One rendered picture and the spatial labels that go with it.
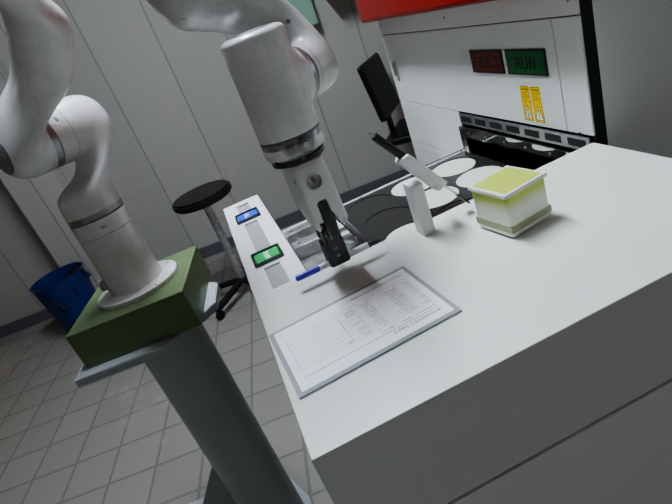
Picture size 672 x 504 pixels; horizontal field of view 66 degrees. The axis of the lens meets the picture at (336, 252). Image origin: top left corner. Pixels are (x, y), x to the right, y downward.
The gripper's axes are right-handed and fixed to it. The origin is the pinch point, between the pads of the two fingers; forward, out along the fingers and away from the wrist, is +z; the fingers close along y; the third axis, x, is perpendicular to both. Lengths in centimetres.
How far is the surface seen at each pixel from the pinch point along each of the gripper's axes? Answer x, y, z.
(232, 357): 43, 150, 102
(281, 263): 7.5, 13.1, 4.5
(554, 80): -49, 11, -7
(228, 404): 33, 41, 47
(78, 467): 116, 124, 102
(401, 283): -5.1, -11.2, 3.3
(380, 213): -16.2, 28.5, 10.7
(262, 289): 12.2, 6.9, 4.4
